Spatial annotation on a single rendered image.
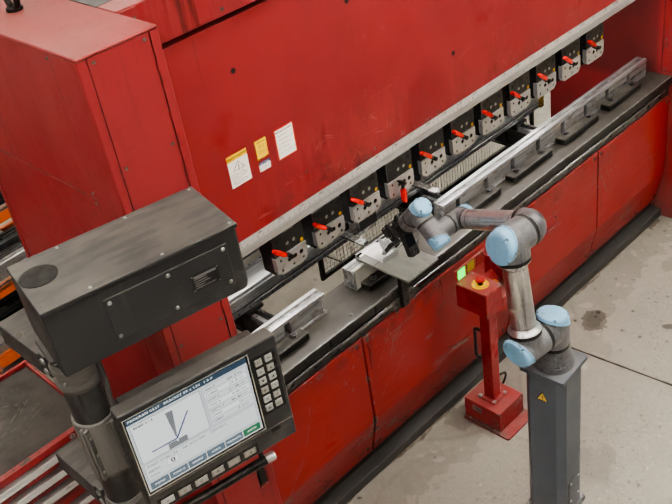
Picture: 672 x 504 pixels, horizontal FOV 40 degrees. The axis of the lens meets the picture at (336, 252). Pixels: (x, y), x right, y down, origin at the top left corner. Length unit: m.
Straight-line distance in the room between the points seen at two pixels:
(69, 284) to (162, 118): 0.61
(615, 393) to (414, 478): 1.03
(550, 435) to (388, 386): 0.72
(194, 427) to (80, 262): 0.53
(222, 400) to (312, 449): 1.32
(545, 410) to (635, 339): 1.32
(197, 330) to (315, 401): 0.85
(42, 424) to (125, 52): 1.44
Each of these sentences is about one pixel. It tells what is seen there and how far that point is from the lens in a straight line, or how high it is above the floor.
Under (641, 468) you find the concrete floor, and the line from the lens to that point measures 4.18.
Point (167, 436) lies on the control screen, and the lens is 2.42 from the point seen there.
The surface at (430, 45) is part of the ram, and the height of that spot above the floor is 1.70.
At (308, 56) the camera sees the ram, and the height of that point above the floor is 1.90.
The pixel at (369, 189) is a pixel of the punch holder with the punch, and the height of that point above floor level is 1.28.
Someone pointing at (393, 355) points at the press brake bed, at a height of 0.56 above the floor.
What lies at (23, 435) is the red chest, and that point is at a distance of 3.36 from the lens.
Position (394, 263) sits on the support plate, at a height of 1.00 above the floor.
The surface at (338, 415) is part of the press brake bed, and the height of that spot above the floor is 0.49.
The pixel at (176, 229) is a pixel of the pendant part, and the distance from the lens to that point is 2.25.
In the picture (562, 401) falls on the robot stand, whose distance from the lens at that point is 3.48.
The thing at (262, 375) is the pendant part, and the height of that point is 1.49.
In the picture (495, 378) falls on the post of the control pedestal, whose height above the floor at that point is 0.24.
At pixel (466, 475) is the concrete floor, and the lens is 4.13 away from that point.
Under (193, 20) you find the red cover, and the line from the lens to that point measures 2.81.
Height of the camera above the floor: 3.10
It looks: 34 degrees down
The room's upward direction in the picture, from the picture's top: 10 degrees counter-clockwise
